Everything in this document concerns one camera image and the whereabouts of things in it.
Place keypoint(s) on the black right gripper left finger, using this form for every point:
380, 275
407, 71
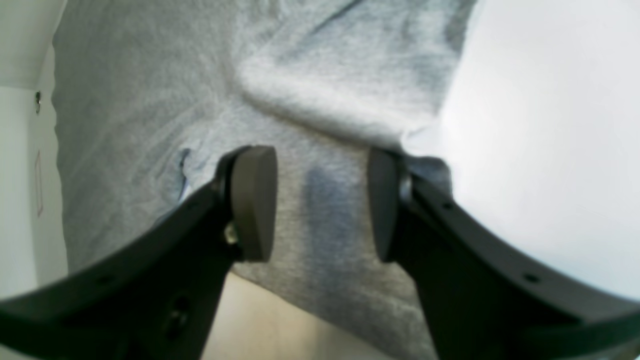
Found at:
157, 298

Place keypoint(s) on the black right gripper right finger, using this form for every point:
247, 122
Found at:
481, 298

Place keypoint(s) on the grey T-shirt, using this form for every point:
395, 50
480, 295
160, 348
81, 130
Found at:
150, 94

